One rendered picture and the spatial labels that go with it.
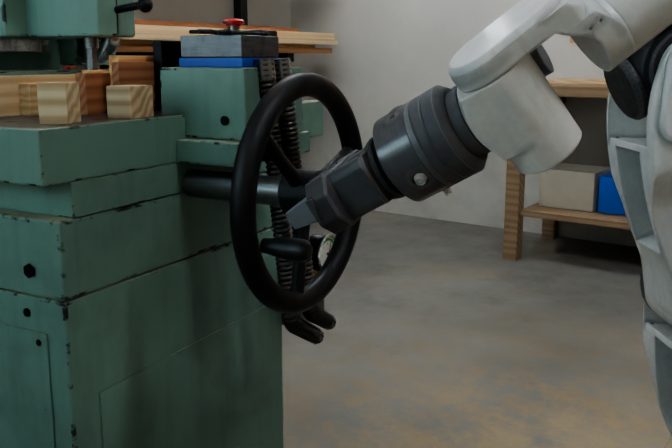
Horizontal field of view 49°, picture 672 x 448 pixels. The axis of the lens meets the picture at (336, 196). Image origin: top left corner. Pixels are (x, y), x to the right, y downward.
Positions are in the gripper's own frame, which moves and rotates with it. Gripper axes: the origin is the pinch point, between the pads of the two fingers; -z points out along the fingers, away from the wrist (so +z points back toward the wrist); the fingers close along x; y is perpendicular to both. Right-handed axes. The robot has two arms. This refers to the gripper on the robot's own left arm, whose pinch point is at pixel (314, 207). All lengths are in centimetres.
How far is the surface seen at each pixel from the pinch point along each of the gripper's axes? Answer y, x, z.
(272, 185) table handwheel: 3.7, 10.8, -10.0
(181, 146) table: 13.8, 11.5, -19.0
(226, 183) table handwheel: 6.8, 11.3, -16.0
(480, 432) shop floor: -84, 99, -54
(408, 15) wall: 35, 373, -101
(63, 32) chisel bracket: 35.4, 15.0, -28.1
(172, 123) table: 16.8, 11.6, -18.3
